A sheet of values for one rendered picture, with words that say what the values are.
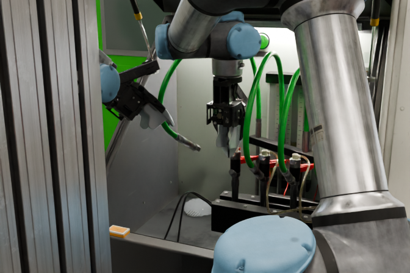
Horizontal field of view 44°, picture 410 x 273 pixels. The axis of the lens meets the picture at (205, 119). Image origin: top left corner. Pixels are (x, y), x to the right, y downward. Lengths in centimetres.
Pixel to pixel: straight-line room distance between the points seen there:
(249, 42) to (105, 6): 331
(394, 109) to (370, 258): 69
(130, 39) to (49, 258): 383
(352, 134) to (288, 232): 15
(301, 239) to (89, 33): 32
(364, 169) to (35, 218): 40
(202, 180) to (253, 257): 119
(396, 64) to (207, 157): 72
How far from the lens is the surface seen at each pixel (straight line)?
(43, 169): 40
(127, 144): 145
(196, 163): 173
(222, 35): 108
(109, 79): 100
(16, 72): 37
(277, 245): 58
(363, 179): 65
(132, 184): 150
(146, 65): 121
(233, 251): 58
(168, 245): 124
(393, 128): 127
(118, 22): 427
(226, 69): 119
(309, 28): 70
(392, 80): 127
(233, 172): 133
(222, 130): 128
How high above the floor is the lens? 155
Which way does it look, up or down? 15 degrees down
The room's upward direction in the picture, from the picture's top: straight up
